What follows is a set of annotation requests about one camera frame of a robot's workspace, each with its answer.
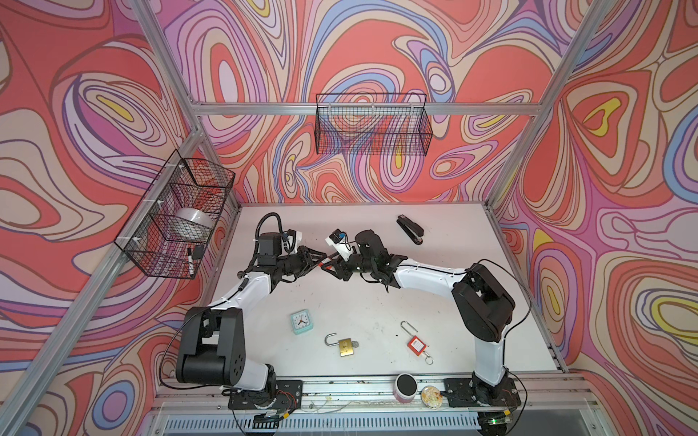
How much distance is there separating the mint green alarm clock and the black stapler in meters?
0.52

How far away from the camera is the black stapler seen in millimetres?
1066

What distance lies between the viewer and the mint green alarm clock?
2.81 feet

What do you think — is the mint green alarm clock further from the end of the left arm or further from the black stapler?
the black stapler
